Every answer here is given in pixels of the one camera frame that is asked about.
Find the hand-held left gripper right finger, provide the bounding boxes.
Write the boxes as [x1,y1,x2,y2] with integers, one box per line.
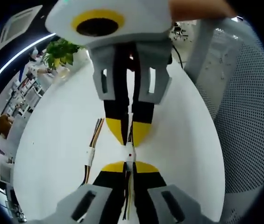
[133,161,214,224]

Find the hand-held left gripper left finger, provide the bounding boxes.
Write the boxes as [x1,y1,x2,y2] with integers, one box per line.
[52,161,126,224]

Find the JST connector cable with plug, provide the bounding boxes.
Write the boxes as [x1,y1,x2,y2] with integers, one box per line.
[121,153,139,221]

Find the person's right hand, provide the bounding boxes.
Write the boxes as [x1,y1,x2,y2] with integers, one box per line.
[170,0,238,22]

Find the clear glass vase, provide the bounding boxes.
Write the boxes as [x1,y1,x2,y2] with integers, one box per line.
[52,66,73,83]

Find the green potted plant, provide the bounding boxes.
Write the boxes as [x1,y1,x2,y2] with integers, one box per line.
[41,38,87,70]

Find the white shelf unit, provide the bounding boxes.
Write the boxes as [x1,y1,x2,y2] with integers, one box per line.
[9,76,46,115]

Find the white mesh office chair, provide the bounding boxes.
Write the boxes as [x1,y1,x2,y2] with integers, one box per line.
[184,17,264,224]

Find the ceiling light strip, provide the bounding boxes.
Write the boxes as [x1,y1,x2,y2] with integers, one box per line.
[0,32,58,100]

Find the ceiling air conditioner vent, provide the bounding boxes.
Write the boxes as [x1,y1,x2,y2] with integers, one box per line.
[0,4,44,51]

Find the thin black cable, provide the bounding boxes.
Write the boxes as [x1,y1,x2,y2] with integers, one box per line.
[171,44,185,69]

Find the spare multicoloured connector cable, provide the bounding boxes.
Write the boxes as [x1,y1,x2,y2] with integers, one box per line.
[82,117,106,188]

